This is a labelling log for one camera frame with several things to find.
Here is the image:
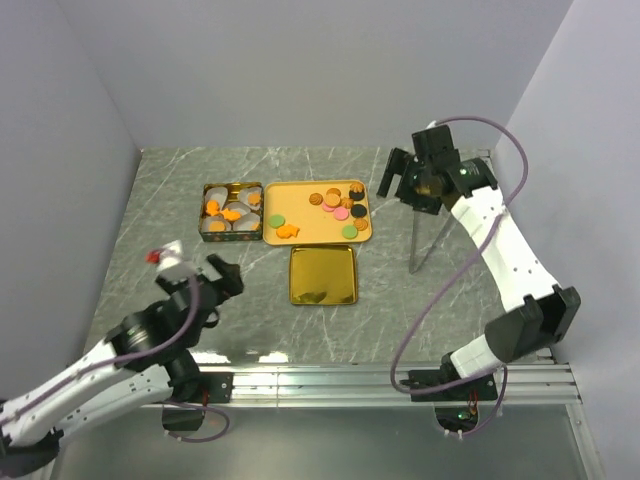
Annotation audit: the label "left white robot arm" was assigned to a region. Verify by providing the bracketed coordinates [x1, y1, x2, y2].
[1, 243, 244, 479]

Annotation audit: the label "orange flower cookie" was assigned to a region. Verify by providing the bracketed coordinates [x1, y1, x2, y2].
[247, 193, 261, 208]

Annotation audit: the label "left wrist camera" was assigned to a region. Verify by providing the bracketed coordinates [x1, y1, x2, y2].
[145, 240, 201, 284]

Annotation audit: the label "black round cookie lower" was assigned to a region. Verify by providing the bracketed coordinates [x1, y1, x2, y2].
[350, 204, 368, 218]

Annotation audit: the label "pink round cookie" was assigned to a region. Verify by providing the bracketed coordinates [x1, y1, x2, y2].
[333, 207, 350, 221]

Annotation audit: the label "aluminium rail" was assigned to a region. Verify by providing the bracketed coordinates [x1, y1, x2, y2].
[200, 363, 582, 408]

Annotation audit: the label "green round cookie right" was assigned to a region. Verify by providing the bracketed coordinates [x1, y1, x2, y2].
[342, 225, 358, 239]

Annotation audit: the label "green round cookie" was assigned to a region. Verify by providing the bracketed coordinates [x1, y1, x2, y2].
[268, 214, 286, 229]
[342, 225, 358, 239]

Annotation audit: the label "metal tongs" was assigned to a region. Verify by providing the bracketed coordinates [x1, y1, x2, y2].
[408, 211, 455, 275]

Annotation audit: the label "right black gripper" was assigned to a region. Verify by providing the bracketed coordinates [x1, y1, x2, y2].
[377, 148, 443, 217]

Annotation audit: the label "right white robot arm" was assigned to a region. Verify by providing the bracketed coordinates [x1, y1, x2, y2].
[377, 119, 581, 399]

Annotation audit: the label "green round cookie left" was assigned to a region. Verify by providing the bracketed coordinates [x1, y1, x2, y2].
[268, 214, 286, 229]

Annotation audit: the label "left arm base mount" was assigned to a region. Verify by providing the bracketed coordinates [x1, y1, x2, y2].
[161, 372, 234, 438]

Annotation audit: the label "yellow serving tray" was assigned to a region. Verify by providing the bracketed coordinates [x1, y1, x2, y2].
[263, 180, 373, 246]

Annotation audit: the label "orange fish cookie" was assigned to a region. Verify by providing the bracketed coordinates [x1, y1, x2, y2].
[276, 224, 300, 239]
[204, 199, 220, 216]
[220, 209, 243, 223]

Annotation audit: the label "brown cookie right edge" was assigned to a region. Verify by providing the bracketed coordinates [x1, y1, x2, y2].
[353, 218, 369, 231]

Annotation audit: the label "brown round cookie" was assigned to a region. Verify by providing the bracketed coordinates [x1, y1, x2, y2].
[208, 220, 227, 232]

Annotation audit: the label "gold tin lid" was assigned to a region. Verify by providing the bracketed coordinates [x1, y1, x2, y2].
[289, 244, 358, 306]

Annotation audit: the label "green square cookie tin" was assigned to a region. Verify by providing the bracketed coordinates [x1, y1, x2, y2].
[198, 182, 264, 243]

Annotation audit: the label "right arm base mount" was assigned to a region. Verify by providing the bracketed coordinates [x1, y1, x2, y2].
[401, 370, 506, 440]

